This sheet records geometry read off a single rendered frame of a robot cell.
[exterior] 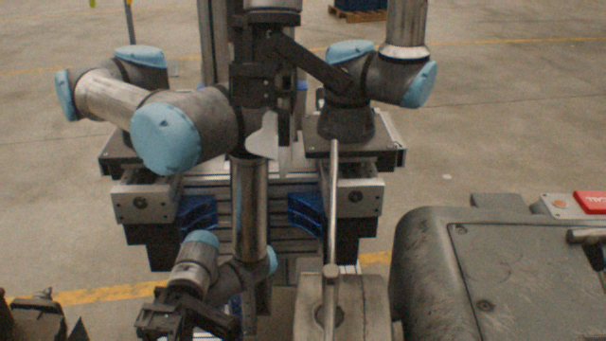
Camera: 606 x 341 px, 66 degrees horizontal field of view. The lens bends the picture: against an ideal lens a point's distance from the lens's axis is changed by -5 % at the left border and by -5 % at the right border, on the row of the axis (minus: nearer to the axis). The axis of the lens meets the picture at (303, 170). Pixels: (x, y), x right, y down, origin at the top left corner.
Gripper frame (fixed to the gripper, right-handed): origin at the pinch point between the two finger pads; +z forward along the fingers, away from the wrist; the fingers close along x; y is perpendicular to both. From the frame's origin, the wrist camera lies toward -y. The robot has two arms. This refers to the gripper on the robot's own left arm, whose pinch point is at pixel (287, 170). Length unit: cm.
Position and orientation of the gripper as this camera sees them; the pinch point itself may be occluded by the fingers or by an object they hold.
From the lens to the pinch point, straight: 65.6
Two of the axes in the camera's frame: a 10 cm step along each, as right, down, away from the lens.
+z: -0.2, 9.8, 2.1
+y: -10.0, -0.3, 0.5
